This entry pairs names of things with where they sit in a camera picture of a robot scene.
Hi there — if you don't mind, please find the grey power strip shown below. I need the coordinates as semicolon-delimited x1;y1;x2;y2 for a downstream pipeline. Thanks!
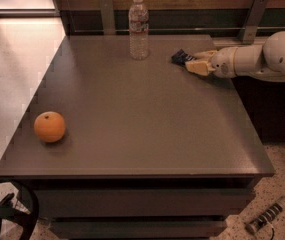
245;195;285;235

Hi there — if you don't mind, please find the metal rail bracket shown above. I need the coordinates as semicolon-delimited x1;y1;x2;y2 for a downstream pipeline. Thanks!
99;0;116;35
238;0;269;45

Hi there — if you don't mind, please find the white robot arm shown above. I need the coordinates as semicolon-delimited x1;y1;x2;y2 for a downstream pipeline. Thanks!
185;31;285;82

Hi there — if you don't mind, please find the right metal rail bracket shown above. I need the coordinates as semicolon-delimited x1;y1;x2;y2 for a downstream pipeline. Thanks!
238;0;269;45

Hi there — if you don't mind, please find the lower grey drawer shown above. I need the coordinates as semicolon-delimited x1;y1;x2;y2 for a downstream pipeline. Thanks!
50;221;226;240

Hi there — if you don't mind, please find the orange fruit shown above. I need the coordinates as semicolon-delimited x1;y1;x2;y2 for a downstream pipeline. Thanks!
34;111;66;143

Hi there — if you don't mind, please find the left metal rail bracket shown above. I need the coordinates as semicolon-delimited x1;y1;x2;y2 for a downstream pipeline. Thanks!
99;0;116;35

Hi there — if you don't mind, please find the clear plastic water bottle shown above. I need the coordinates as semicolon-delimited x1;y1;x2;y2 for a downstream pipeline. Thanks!
128;0;149;60

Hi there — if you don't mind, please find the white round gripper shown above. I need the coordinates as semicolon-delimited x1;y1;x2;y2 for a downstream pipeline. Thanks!
185;47;237;78

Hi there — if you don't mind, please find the grey drawer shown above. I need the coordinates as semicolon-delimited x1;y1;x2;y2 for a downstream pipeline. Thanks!
36;189;255;217
50;221;226;240

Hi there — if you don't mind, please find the dark blue rxbar wrapper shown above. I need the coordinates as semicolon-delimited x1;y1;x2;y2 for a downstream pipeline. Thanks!
171;49;195;66

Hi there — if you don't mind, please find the upper grey drawer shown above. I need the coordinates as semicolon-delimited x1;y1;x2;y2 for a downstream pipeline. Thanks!
36;189;255;217

